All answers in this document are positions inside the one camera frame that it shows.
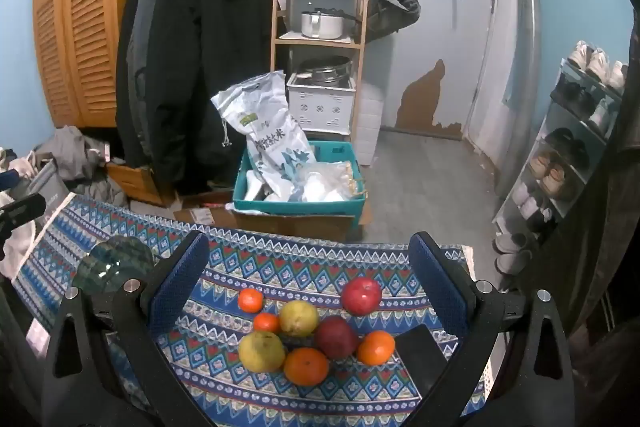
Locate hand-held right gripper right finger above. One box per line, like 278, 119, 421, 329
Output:
395, 231, 583, 427

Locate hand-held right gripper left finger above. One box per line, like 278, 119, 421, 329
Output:
40, 231, 221, 427

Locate small orange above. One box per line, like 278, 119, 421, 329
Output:
238, 288, 264, 313
253, 313, 281, 334

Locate bright red apple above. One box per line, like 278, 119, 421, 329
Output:
341, 277, 383, 317

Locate medium orange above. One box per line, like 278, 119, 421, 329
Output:
356, 330, 396, 367

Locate large yellow pear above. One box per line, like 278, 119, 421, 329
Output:
238, 331, 286, 374

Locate dark red apple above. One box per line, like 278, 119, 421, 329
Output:
314, 316, 360, 361

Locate small yellow pear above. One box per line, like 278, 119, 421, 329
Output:
279, 300, 319, 338

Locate large orange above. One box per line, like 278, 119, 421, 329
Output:
283, 347, 330, 387

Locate grey fabric box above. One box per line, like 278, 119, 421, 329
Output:
10, 159, 71, 228

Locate grey clothes pile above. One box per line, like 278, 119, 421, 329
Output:
30, 125, 128, 208

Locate brown cardboard box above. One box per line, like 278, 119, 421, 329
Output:
106, 163, 181, 208

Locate blue patterned tablecloth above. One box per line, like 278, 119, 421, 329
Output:
10, 193, 493, 427

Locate clear plastic bag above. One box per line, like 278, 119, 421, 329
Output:
292, 161, 368, 205

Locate teal plastic crate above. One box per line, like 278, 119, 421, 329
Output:
232, 140, 367, 230

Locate wooden louvered door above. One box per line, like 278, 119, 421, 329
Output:
32, 0, 166, 130

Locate grey shoe rack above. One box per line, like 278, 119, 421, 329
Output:
492, 57, 626, 278

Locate dark grey jacket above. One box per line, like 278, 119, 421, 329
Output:
116, 0, 166, 168

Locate white rice bag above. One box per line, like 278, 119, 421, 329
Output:
211, 70, 317, 202

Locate white perforated crate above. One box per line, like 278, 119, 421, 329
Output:
286, 73, 357, 134

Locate black hooded coat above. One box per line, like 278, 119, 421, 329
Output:
125, 0, 275, 195

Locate steel steamer pot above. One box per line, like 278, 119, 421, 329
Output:
298, 55, 353, 86

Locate pale blue door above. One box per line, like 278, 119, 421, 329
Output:
370, 0, 503, 142

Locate silver metal column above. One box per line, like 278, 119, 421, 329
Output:
492, 0, 546, 208

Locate shoe rack with shoes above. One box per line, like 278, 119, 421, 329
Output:
495, 39, 630, 275

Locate white cooking pot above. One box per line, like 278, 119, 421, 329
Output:
300, 7, 363, 40

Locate grey hanging bag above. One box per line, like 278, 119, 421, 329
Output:
362, 0, 422, 45

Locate wooden shelf rack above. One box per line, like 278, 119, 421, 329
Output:
270, 0, 373, 142

